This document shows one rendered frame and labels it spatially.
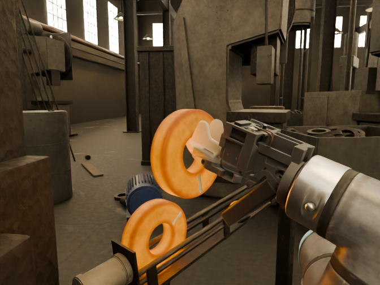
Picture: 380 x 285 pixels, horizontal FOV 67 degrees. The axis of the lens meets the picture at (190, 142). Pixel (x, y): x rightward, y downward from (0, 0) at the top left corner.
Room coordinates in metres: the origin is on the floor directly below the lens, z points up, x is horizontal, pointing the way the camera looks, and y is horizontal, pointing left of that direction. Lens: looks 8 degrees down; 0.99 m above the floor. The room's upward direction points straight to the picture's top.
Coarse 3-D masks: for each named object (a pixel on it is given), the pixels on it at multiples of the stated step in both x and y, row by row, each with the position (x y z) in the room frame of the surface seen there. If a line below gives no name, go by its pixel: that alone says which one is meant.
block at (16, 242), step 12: (0, 240) 0.37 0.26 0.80; (12, 240) 0.37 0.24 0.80; (24, 240) 0.38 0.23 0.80; (0, 252) 0.35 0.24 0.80; (12, 252) 0.36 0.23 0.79; (24, 252) 0.37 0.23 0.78; (0, 264) 0.33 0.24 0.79; (12, 264) 0.35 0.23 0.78; (24, 264) 0.37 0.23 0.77; (0, 276) 0.33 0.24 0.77; (12, 276) 0.35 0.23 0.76; (24, 276) 0.37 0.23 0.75
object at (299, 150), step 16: (224, 128) 0.41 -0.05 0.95; (240, 128) 0.39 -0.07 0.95; (256, 128) 0.40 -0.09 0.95; (272, 128) 0.43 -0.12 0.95; (224, 144) 0.41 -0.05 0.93; (240, 144) 0.39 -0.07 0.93; (256, 144) 0.42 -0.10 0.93; (272, 144) 0.40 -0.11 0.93; (288, 144) 0.38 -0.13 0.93; (304, 144) 0.37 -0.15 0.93; (224, 160) 0.42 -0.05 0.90; (240, 160) 0.39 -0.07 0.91; (256, 160) 0.40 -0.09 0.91; (272, 160) 0.38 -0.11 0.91; (288, 160) 0.36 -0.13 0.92; (304, 160) 0.37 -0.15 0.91; (224, 176) 0.41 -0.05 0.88; (240, 176) 0.39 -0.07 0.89; (256, 176) 0.39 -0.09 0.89; (272, 176) 0.38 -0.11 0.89; (288, 176) 0.35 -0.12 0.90
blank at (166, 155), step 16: (176, 112) 0.49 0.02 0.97; (192, 112) 0.49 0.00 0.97; (160, 128) 0.46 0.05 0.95; (176, 128) 0.46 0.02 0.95; (192, 128) 0.49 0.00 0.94; (160, 144) 0.45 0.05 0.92; (176, 144) 0.46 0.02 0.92; (160, 160) 0.44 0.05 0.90; (176, 160) 0.46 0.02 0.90; (160, 176) 0.45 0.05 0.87; (176, 176) 0.46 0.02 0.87; (192, 176) 0.49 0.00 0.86; (208, 176) 0.52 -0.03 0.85; (176, 192) 0.46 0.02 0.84; (192, 192) 0.48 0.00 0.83
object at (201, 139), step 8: (200, 128) 0.46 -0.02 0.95; (208, 128) 0.45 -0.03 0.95; (192, 136) 0.47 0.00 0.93; (200, 136) 0.46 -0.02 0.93; (208, 136) 0.45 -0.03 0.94; (192, 144) 0.47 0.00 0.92; (200, 144) 0.46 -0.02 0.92; (208, 144) 0.45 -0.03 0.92; (216, 144) 0.44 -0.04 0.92; (192, 152) 0.46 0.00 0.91; (208, 152) 0.45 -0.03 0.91; (216, 152) 0.44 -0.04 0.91
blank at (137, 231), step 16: (144, 208) 0.55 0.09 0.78; (160, 208) 0.56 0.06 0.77; (176, 208) 0.59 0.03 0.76; (128, 224) 0.53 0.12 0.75; (144, 224) 0.53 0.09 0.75; (176, 224) 0.59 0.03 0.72; (128, 240) 0.51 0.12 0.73; (144, 240) 0.53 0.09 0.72; (176, 240) 0.59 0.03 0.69; (144, 256) 0.53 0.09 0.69
